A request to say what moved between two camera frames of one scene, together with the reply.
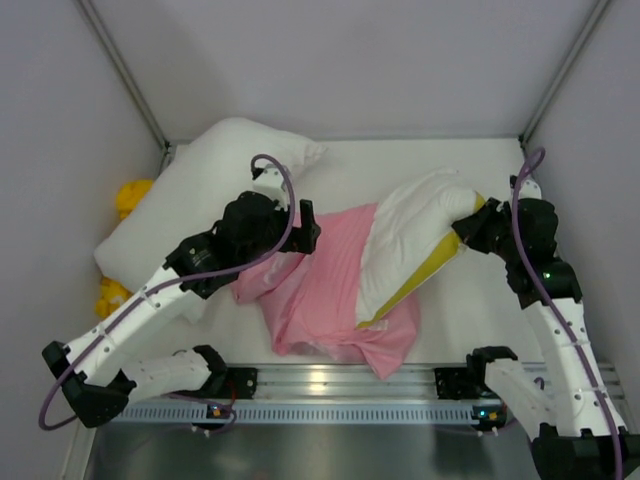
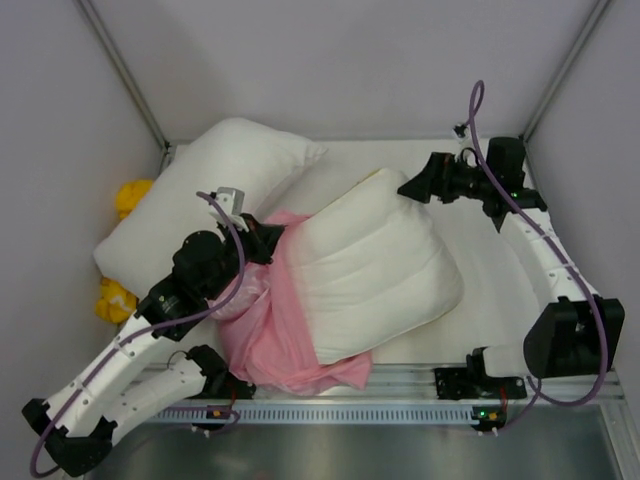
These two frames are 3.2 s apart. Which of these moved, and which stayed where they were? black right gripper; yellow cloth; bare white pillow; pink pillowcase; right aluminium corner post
Moved: pink pillowcase; black right gripper
Stayed: right aluminium corner post; bare white pillow; yellow cloth
